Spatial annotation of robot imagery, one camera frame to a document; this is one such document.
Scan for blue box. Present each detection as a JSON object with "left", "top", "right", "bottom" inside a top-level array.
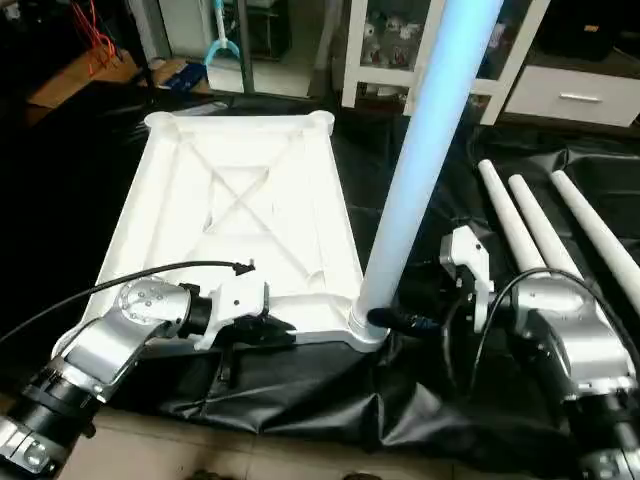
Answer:
[{"left": 163, "top": 58, "right": 215, "bottom": 95}]

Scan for dark metal stand pole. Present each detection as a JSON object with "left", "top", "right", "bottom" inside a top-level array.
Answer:
[{"left": 237, "top": 0, "right": 254, "bottom": 97}]

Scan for white plastic table leg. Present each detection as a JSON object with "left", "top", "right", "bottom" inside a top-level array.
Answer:
[
  {"left": 507, "top": 172, "right": 588, "bottom": 283},
  {"left": 549, "top": 168, "right": 640, "bottom": 313},
  {"left": 347, "top": 0, "right": 507, "bottom": 347},
  {"left": 476, "top": 157, "right": 550, "bottom": 273}
]

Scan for grey metal stand pole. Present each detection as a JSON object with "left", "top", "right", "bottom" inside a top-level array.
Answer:
[{"left": 128, "top": 0, "right": 173, "bottom": 88}]

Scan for white drawer unit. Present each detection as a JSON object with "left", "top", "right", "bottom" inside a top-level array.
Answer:
[{"left": 503, "top": 64, "right": 640, "bottom": 130}]

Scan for red cables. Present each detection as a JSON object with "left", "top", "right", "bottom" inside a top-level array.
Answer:
[{"left": 66, "top": 0, "right": 121, "bottom": 78}]

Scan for teal and white pole tool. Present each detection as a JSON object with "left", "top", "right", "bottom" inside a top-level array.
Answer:
[{"left": 204, "top": 0, "right": 244, "bottom": 68}]

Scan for black mat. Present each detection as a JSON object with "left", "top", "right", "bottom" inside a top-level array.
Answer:
[{"left": 0, "top": 85, "right": 640, "bottom": 476}]

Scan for white glass-door cabinet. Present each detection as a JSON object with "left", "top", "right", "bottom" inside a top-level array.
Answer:
[{"left": 341, "top": 0, "right": 553, "bottom": 127}]

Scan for white plastic table top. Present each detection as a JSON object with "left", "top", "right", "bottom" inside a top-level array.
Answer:
[{"left": 52, "top": 109, "right": 391, "bottom": 358}]

